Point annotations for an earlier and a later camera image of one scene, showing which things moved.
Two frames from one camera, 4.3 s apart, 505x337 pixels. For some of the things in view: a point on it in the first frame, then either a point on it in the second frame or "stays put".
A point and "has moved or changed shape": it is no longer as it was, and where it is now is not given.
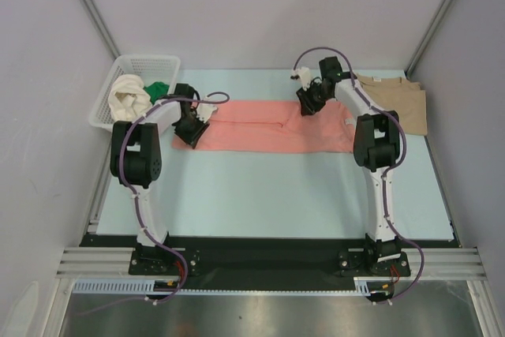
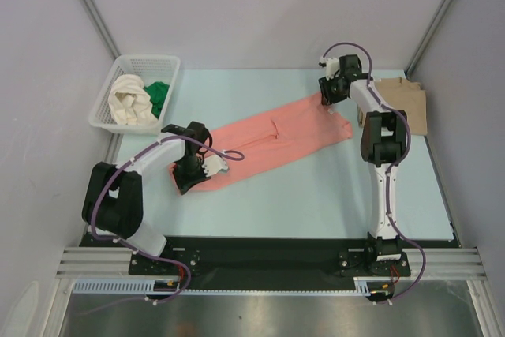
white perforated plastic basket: (151, 69) stays put
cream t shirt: (129, 98) stays put
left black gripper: (191, 139) → (185, 185)
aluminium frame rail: (447, 263) stays put
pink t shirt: (275, 126) has moved or changed shape
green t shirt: (157, 91) stays put
